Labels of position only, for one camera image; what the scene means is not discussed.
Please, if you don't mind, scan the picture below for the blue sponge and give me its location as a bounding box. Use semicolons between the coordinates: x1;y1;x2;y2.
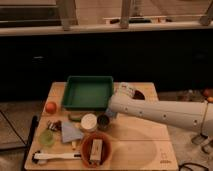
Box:
105;108;117;119

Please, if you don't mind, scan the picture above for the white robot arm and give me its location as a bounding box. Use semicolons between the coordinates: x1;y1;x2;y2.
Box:
108;82;213;136

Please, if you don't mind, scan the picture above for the green plastic tray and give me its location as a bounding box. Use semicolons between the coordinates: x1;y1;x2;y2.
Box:
61;76;114;111

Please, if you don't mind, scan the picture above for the tray of bottles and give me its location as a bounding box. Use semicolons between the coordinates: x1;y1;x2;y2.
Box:
178;88;213;103

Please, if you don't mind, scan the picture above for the dark red bowl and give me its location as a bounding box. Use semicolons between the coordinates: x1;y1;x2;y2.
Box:
133;90;145;100

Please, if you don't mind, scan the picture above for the small metal cup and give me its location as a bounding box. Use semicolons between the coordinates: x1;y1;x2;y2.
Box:
97;115;110;131

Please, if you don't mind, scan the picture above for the white cup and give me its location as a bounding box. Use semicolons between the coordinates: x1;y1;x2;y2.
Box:
80;113;97;132

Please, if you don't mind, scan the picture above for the green chili pepper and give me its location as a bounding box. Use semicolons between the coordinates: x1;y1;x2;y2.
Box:
68;114;83;122

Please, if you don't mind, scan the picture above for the blue folded cloth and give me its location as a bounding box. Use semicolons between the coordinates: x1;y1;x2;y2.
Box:
62;122;84;143

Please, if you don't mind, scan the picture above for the orange fruit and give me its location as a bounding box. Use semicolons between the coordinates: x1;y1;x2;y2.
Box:
45;101;57;114

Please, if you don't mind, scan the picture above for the orange plate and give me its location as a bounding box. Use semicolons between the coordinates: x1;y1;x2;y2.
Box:
80;132;111;168

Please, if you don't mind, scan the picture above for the wooden block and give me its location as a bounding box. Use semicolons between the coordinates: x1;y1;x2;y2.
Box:
90;139;103;165

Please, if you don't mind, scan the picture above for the dark small toy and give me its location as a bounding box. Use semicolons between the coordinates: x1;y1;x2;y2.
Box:
47;121;62;132

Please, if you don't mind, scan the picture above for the small yellow piece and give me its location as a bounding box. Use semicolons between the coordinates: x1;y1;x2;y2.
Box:
71;141;77;150

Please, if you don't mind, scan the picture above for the white handled brush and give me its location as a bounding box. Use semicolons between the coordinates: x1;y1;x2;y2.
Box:
32;151;81;163

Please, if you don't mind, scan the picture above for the black cable on floor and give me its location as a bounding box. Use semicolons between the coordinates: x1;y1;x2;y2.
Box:
178;162;211;171

